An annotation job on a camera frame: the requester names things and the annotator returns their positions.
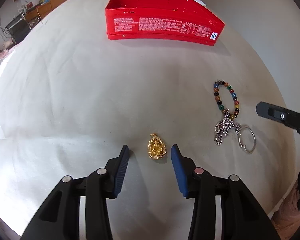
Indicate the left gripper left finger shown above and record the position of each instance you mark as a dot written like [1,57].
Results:
[58,216]

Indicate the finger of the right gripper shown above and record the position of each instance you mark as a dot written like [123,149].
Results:
[279,114]

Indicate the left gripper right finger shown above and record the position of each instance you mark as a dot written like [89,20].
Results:
[242,217]

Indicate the gold pendant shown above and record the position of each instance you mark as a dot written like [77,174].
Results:
[156,148]

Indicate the red tin box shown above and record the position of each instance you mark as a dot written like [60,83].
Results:
[182,20]

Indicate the black office chair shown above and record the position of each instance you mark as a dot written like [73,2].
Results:
[18,28]

